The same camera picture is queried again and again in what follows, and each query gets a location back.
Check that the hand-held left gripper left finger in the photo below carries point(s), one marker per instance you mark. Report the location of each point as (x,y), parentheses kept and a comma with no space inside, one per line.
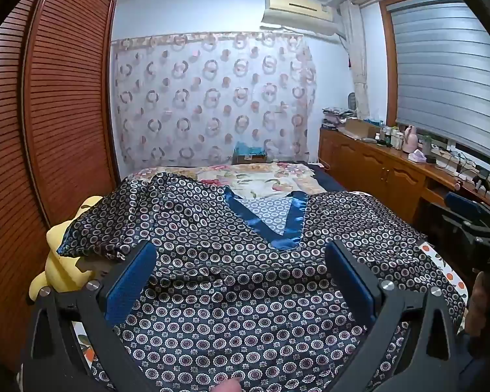
(126,290)

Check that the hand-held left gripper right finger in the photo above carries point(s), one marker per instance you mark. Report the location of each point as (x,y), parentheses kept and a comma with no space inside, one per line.
(355,284)

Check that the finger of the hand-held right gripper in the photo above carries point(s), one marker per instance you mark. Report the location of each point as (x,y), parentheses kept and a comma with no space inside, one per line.
(457,223)
(459,203)

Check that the navy circle-patterned satin garment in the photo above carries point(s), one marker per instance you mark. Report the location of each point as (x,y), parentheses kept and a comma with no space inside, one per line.
(245,294)

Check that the stack of folded clothes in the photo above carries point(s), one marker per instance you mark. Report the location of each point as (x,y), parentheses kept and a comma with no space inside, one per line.
(335,116)

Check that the person's right hand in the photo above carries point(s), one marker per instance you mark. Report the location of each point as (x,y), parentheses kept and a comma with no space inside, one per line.
(477,302)

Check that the person's left hand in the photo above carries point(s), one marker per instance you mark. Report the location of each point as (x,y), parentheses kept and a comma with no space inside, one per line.
(230,386)

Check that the orange fruit print bed sheet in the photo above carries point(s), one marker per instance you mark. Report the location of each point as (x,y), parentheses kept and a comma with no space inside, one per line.
(445,269)

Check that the pink tissue box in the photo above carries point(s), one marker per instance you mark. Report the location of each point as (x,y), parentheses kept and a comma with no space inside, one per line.
(416,157)

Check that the green bottle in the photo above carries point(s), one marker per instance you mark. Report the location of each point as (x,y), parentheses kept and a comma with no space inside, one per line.
(426,143)

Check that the yellow plush toy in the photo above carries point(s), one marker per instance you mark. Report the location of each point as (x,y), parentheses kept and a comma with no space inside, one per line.
(59,261)

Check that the pink thermos jug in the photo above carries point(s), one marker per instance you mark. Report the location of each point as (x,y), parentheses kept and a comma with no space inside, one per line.
(411,139)

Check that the long wooden cabinet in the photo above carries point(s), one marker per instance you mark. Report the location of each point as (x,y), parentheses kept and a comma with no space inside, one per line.
(375,167)

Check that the navy bed sheet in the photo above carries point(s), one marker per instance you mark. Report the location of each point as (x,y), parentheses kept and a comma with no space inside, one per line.
(324,177)

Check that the open cardboard box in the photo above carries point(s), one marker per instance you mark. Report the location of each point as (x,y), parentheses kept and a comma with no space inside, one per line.
(359,128)

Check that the grey window blind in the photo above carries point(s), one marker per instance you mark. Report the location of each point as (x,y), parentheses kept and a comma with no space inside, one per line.
(445,77)

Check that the floral blanket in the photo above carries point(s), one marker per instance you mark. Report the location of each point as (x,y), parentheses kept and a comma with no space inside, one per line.
(249,181)

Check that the small grey fan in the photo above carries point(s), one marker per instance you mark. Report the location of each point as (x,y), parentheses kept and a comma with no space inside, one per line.
(352,100)

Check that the brown cardboard box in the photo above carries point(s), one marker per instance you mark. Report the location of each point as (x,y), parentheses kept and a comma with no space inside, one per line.
(249,160)

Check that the beige lace window curtain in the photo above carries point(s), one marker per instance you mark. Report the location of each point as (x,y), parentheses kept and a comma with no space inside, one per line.
(357,69)

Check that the blue cloth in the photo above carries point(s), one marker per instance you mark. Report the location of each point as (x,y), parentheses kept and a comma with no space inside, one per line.
(249,148)

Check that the wooden louvered wardrobe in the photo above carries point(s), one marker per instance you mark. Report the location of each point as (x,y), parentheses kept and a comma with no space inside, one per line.
(65,110)

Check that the cream wall air conditioner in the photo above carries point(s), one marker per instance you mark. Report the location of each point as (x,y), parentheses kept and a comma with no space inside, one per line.
(298,12)

